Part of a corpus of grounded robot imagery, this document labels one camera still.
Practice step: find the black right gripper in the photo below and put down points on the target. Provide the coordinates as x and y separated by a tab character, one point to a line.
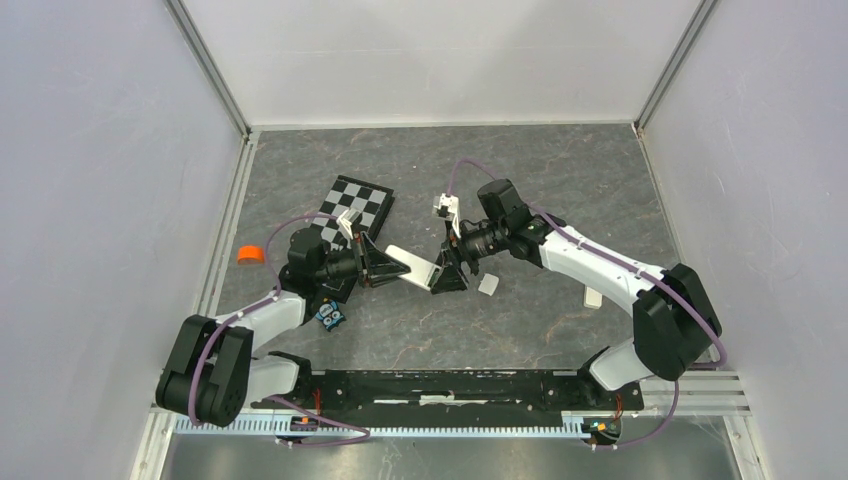
449	278

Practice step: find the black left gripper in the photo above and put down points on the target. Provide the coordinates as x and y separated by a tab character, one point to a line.
376	267

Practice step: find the white remote control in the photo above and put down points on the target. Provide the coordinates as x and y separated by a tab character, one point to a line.
422	272

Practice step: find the white battery cover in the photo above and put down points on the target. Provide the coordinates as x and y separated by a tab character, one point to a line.
488	284

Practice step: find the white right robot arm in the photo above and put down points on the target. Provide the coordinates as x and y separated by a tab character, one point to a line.
674	322

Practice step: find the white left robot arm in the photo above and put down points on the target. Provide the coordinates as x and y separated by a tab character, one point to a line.
212	370

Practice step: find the blue owl eraser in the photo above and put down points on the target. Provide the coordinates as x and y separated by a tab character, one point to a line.
329	315

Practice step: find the orange tape roll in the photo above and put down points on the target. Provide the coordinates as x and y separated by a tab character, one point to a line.
250	255

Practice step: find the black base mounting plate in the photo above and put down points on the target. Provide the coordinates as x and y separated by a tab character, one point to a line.
458	398

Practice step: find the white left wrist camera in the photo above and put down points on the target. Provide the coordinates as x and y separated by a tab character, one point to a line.
349	224

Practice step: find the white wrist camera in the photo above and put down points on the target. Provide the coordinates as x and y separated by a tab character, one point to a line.
349	224
447	208

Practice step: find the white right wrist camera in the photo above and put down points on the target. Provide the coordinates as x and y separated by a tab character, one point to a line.
447	208

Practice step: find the white slotted cable duct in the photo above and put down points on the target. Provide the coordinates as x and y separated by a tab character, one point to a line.
281	423

